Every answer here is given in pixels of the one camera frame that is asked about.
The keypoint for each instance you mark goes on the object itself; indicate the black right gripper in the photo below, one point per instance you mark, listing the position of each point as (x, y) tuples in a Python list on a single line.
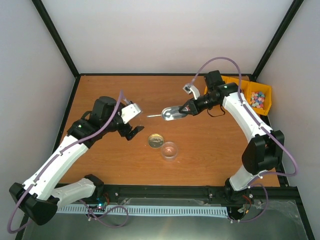
[(184, 112)]

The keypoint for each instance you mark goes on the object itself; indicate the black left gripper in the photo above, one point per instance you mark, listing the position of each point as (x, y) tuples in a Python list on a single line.
[(124, 132)]

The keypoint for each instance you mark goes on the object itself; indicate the silver metal scoop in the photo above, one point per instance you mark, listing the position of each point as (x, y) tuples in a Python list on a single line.
[(169, 114)]

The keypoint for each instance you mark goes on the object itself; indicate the yellow popsicle candy bin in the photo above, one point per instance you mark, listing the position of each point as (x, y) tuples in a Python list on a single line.
[(245, 88)]

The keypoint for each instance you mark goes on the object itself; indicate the yellow star candy bin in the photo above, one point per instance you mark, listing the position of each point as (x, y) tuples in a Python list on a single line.
[(267, 90)]

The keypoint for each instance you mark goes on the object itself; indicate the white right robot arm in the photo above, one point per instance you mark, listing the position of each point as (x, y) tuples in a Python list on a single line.
[(263, 152)]

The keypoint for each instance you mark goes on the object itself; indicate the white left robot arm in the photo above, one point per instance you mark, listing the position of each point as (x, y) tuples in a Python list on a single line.
[(38, 197)]

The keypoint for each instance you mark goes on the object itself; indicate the pile of star candies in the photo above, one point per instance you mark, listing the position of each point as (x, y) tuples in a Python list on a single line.
[(257, 99)]

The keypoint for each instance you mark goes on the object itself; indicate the gold jar lid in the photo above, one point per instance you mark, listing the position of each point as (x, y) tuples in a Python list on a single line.
[(155, 140)]

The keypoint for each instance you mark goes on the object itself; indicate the clear glass jar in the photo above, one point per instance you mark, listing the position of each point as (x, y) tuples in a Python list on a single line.
[(169, 151)]

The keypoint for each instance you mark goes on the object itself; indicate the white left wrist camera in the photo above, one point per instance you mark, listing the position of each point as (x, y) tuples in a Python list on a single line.
[(130, 112)]

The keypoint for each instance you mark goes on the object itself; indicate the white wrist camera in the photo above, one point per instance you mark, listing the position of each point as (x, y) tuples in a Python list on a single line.
[(130, 112), (191, 89)]

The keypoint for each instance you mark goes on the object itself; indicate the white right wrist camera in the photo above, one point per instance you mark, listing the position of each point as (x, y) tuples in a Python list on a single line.
[(191, 89)]

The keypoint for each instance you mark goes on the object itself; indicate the black aluminium frame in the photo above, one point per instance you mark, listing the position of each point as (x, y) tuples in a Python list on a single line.
[(160, 192)]

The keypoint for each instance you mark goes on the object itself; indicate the light blue cable duct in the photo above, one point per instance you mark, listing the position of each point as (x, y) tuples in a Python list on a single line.
[(163, 211)]

